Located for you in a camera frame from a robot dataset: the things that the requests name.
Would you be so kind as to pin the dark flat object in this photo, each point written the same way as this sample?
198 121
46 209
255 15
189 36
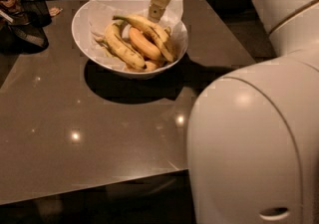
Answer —
33 39

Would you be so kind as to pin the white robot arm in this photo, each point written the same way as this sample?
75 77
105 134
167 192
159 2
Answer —
253 134

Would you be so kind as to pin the long spotted yellow banana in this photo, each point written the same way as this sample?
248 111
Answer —
156 32

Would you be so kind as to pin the white bowl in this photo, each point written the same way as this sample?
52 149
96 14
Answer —
81 32

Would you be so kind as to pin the small bottom banana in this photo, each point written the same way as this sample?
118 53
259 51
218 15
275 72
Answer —
150 66

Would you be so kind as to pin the left yellow banana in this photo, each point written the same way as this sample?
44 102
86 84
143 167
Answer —
113 40

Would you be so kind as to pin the orange ripe banana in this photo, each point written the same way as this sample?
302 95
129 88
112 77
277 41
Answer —
143 45

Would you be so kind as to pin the small crumpled wrapper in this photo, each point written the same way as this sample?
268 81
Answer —
54 11

